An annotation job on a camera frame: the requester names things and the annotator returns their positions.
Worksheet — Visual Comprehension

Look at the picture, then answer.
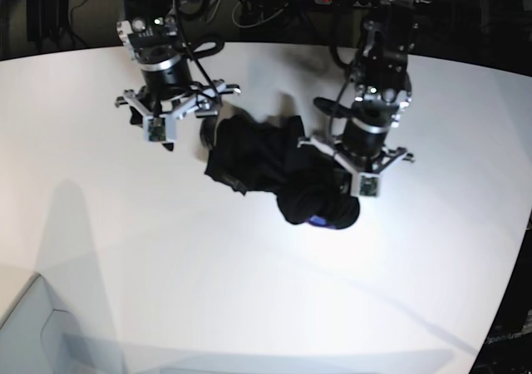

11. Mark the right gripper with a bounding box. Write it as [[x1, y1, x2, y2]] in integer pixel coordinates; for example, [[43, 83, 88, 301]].
[[115, 81, 240, 152]]

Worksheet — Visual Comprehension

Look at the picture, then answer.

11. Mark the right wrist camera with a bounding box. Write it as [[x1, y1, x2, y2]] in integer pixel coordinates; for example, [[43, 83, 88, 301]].
[[142, 115, 177, 144]]

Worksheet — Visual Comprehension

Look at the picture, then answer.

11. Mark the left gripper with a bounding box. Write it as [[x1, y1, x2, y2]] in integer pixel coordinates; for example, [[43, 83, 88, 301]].
[[298, 135, 415, 183]]

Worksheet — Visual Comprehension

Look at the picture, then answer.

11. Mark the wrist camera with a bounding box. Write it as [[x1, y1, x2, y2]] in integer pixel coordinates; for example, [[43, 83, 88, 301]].
[[350, 172, 381, 198], [142, 115, 177, 144]]

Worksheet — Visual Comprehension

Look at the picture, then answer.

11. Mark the black t-shirt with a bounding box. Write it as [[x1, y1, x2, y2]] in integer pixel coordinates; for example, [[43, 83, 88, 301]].
[[199, 115, 360, 230]]

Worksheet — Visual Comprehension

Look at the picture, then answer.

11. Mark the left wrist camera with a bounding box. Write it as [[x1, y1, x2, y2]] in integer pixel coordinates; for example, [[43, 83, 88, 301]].
[[350, 172, 381, 198]]

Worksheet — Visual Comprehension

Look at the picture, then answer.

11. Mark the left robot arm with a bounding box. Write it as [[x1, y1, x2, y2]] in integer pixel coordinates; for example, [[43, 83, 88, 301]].
[[298, 0, 421, 196]]

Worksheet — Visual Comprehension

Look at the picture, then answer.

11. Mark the black equipment box on floor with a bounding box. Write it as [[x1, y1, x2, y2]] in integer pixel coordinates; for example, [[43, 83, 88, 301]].
[[26, 0, 68, 49]]

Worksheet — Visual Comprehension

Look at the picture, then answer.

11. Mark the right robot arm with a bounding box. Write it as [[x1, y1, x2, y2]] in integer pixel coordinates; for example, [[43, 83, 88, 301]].
[[115, 0, 240, 151]]

